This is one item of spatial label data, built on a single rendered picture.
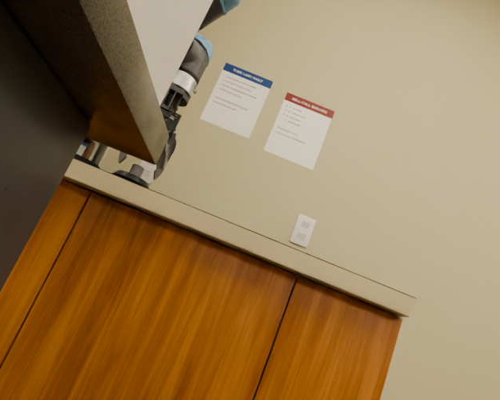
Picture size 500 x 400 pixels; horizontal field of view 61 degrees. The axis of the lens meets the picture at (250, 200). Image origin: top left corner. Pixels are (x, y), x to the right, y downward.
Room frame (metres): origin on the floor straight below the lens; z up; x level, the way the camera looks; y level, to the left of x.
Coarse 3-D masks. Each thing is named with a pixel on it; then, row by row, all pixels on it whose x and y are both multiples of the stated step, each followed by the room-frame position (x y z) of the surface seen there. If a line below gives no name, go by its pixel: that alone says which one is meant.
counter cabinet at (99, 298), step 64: (64, 192) 0.85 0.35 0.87; (64, 256) 0.85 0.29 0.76; (128, 256) 0.85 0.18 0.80; (192, 256) 0.85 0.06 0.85; (0, 320) 0.85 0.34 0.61; (64, 320) 0.85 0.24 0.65; (128, 320) 0.85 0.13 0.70; (192, 320) 0.85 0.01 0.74; (256, 320) 0.85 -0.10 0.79; (320, 320) 0.85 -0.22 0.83; (384, 320) 0.85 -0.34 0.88; (0, 384) 0.85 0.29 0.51; (64, 384) 0.85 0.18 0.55; (128, 384) 0.85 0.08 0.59; (192, 384) 0.85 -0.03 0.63; (256, 384) 0.85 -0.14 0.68; (320, 384) 0.85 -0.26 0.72
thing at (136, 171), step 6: (132, 168) 0.94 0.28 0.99; (138, 168) 0.94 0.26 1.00; (114, 174) 0.93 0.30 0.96; (120, 174) 0.91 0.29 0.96; (126, 174) 0.91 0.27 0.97; (132, 174) 0.91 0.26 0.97; (138, 174) 0.94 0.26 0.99; (132, 180) 0.91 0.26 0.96; (138, 180) 0.91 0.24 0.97; (144, 186) 0.93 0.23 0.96
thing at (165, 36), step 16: (128, 0) 0.30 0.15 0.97; (144, 0) 0.32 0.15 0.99; (160, 0) 0.35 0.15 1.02; (176, 0) 0.38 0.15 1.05; (192, 0) 0.42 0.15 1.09; (208, 0) 0.48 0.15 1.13; (144, 16) 0.34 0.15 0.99; (160, 16) 0.37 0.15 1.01; (176, 16) 0.40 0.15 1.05; (192, 16) 0.45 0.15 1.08; (144, 32) 0.35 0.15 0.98; (160, 32) 0.39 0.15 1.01; (176, 32) 0.43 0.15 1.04; (192, 32) 0.48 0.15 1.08; (144, 48) 0.37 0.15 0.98; (160, 48) 0.41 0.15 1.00; (176, 48) 0.45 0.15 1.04; (160, 64) 0.43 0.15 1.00; (176, 64) 0.48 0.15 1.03; (160, 80) 0.45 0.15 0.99; (160, 96) 0.48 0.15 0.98
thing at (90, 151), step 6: (84, 138) 0.92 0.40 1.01; (84, 144) 0.92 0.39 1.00; (90, 144) 0.92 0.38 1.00; (96, 144) 0.93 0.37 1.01; (102, 144) 0.94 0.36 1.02; (78, 150) 0.92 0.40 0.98; (84, 150) 0.92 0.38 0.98; (90, 150) 0.92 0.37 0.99; (96, 150) 0.93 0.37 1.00; (102, 150) 0.94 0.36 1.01; (108, 150) 0.97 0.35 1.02; (84, 156) 0.92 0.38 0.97; (90, 156) 0.93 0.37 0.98; (96, 156) 0.94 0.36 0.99; (102, 156) 0.95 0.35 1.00; (96, 162) 0.94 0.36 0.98; (102, 162) 0.97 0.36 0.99
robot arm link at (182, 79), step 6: (180, 72) 0.89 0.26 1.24; (186, 72) 0.90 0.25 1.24; (174, 78) 0.89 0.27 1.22; (180, 78) 0.89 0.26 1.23; (186, 78) 0.90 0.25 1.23; (192, 78) 0.91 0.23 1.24; (180, 84) 0.90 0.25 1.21; (186, 84) 0.90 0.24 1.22; (192, 84) 0.91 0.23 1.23; (186, 90) 0.91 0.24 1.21; (192, 90) 0.92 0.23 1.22
